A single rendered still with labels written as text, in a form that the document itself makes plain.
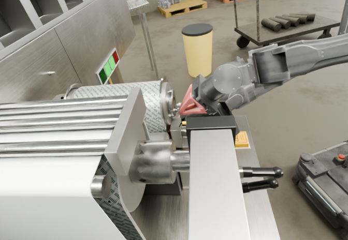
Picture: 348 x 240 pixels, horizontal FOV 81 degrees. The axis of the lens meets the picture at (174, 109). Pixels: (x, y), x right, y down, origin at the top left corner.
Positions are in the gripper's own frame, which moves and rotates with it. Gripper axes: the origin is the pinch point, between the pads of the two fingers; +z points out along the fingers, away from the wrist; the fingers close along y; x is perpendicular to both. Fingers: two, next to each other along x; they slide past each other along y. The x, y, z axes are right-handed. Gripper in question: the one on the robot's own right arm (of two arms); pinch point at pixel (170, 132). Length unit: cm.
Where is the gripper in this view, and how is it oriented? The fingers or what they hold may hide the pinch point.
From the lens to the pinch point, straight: 72.6
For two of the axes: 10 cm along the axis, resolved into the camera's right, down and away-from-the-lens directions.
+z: -7.9, 4.2, 4.4
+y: 0.8, -6.4, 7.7
